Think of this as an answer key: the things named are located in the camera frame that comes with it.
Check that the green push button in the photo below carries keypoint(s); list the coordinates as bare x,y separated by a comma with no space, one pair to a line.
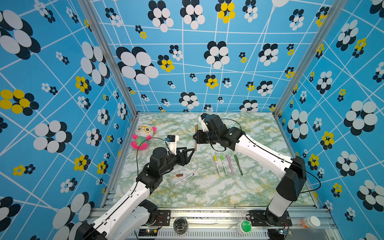
244,227

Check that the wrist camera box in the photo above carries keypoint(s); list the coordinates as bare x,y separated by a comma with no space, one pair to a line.
171,141
204,121

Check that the aluminium front frame rail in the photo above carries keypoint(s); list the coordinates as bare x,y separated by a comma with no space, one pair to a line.
226,218

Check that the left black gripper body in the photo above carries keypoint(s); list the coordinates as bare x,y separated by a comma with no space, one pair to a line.
180,162

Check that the green gel pen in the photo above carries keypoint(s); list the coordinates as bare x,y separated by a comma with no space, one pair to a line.
238,164

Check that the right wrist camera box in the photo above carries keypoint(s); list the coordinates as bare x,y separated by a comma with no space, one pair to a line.
204,121

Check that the white pen brown tip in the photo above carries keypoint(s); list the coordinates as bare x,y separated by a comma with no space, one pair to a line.
184,179

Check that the pink gel pen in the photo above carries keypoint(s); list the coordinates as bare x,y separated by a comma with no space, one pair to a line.
230,165

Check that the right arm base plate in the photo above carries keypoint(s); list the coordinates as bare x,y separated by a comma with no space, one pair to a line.
267,218

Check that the white pen yellow tip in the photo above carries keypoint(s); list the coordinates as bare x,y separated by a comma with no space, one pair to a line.
217,166

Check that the white orange bottle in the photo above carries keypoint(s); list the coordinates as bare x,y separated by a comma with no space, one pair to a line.
310,222

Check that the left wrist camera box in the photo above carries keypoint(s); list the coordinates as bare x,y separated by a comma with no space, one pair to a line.
171,141

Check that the white pen green tip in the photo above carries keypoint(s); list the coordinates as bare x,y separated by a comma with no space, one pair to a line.
224,166

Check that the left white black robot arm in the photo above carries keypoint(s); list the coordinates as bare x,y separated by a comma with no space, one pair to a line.
133,209

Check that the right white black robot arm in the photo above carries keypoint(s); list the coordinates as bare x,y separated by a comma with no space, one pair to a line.
291,171

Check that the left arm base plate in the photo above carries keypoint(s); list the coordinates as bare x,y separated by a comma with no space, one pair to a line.
159,218

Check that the white pink plush toy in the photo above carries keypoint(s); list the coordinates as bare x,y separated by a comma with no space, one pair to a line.
141,137

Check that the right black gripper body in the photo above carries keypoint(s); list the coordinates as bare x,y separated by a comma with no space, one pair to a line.
205,137

